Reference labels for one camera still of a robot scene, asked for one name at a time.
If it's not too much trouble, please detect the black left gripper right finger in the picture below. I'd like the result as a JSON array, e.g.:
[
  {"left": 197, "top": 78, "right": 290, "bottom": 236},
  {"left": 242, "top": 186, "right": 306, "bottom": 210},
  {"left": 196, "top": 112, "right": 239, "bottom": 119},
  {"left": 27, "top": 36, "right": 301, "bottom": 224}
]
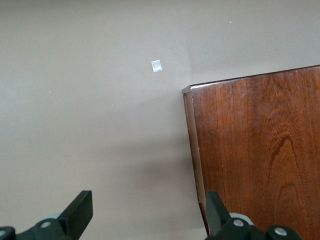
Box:
[{"left": 204, "top": 190, "right": 304, "bottom": 240}]

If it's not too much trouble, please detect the dark brown wooden cabinet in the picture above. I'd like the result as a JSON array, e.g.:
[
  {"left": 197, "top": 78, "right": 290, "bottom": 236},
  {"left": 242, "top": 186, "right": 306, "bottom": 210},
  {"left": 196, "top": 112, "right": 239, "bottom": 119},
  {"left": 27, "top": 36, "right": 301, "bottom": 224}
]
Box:
[{"left": 181, "top": 64, "right": 320, "bottom": 240}]

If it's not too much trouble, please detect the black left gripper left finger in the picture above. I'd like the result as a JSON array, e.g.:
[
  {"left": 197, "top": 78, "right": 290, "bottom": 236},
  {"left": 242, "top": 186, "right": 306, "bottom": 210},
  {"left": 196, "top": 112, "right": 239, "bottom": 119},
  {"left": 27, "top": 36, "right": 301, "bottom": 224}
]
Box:
[{"left": 0, "top": 190, "right": 94, "bottom": 240}]

